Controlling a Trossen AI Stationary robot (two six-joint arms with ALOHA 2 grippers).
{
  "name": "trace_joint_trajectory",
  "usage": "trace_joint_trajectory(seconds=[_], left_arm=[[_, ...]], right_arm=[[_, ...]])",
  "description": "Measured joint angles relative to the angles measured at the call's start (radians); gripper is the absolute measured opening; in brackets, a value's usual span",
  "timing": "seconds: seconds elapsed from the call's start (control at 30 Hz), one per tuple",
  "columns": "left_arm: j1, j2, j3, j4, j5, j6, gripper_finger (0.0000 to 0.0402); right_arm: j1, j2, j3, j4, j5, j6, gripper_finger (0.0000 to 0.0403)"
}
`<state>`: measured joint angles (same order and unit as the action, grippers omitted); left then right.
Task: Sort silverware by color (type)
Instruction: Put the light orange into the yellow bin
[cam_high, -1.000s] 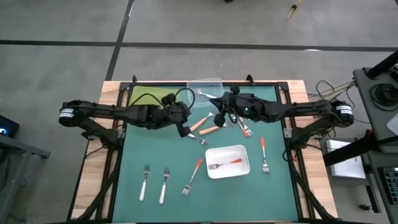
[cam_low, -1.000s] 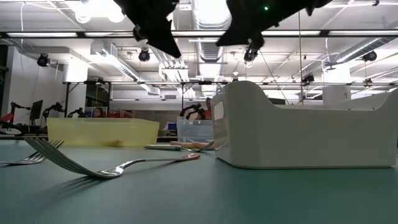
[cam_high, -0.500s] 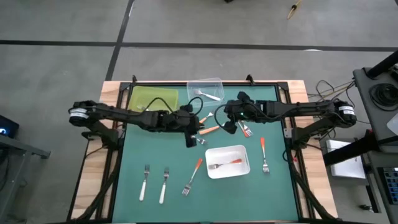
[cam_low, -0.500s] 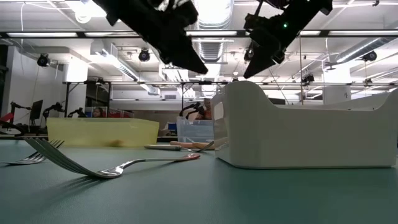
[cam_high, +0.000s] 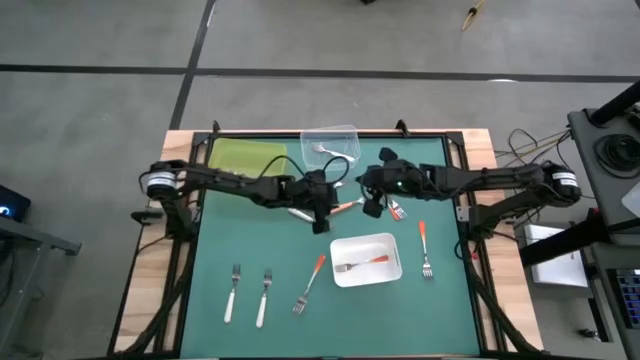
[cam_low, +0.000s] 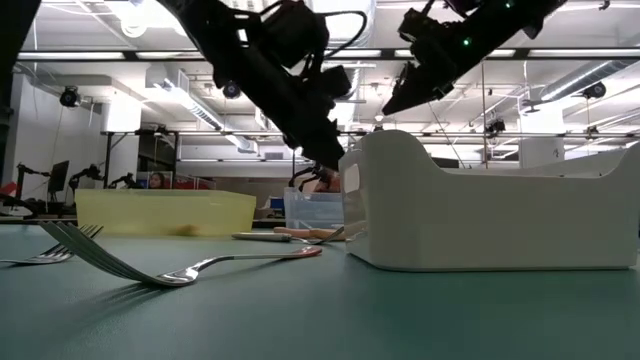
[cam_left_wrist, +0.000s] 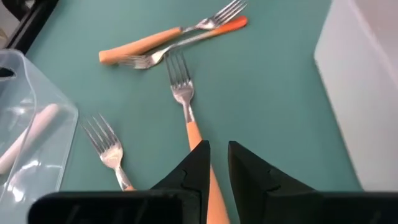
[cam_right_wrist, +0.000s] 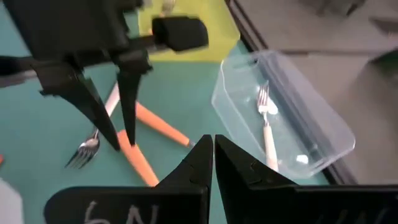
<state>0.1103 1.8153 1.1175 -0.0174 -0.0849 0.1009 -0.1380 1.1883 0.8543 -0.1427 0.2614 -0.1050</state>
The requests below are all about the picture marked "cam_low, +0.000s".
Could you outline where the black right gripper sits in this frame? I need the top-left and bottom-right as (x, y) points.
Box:
(381, 28), (485, 116)

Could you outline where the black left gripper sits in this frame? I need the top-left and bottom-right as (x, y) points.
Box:
(219, 58), (347, 171)

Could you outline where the white plastic bin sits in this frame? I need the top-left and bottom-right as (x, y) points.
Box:
(338, 128), (640, 273)

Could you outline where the translucent yellow plastic bin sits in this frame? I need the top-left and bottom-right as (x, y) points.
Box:
(74, 188), (257, 237)

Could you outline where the fork with white handle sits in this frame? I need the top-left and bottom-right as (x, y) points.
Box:
(0, 224), (105, 266)
(231, 225), (346, 246)

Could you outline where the clear plastic bin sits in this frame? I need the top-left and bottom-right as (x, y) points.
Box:
(283, 186), (346, 230)

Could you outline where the black bar with light strips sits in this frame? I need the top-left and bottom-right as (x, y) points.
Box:
(14, 48), (640, 63)

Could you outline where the black computer monitor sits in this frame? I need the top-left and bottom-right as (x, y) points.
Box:
(48, 160), (71, 197)

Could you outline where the silver corrugated ventilation duct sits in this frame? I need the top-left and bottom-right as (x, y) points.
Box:
(319, 0), (377, 132)

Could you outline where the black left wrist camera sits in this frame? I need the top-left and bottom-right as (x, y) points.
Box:
(319, 64), (352, 100)

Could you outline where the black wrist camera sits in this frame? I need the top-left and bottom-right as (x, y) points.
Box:
(398, 7), (444, 46)
(319, 64), (352, 100)

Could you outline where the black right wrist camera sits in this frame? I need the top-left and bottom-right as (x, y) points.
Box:
(398, 7), (444, 46)

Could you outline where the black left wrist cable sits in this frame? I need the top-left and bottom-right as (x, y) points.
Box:
(322, 10), (369, 59)

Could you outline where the white ceiling air duct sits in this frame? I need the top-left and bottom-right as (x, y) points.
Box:
(144, 64), (259, 155)

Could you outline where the fork with red handle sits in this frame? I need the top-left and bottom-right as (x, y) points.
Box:
(38, 220), (324, 288)

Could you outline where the black background rig frame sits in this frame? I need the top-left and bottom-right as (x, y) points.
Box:
(101, 128), (301, 194)

